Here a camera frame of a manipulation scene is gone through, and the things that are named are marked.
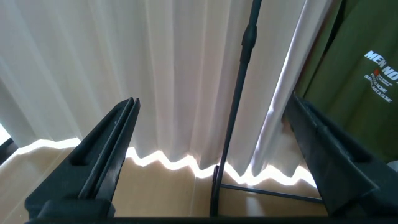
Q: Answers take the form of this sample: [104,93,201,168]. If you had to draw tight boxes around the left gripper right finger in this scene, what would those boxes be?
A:
[284,93,398,218]

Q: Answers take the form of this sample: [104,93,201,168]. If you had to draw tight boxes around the beige curtain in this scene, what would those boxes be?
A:
[0,0,343,187]

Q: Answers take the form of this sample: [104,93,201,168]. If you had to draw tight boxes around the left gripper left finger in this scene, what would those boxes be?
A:
[24,96,141,218]

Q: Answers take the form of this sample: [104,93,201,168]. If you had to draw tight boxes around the black clothes rack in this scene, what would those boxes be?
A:
[210,0,324,218]

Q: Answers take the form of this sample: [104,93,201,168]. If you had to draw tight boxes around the green shirt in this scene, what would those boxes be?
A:
[294,0,398,164]

